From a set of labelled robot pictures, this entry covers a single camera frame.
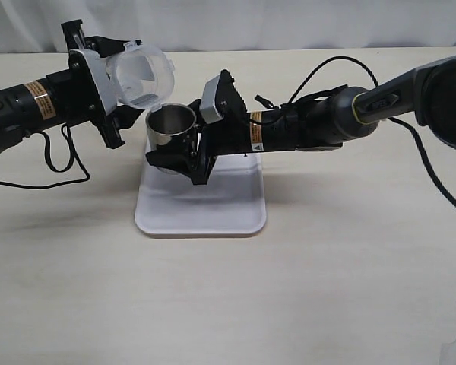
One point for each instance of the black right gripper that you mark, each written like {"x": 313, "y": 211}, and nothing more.
{"x": 228, "y": 136}

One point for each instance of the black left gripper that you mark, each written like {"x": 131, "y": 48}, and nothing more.
{"x": 74, "y": 91}

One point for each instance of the stainless steel cup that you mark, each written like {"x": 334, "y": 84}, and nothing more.
{"x": 171, "y": 129}

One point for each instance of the clear plastic measuring cup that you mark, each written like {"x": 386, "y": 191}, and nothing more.
{"x": 142, "y": 75}

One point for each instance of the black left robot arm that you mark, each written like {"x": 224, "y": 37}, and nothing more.
{"x": 29, "y": 108}

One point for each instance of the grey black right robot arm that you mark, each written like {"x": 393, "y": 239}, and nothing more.
{"x": 322, "y": 121}

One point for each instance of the white rectangular tray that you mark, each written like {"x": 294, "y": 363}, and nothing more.
{"x": 231, "y": 204}

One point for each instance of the white backdrop curtain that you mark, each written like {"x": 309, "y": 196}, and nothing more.
{"x": 35, "y": 26}

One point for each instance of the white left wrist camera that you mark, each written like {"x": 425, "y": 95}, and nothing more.
{"x": 96, "y": 71}

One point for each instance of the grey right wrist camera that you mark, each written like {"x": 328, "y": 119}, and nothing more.
{"x": 208, "y": 108}

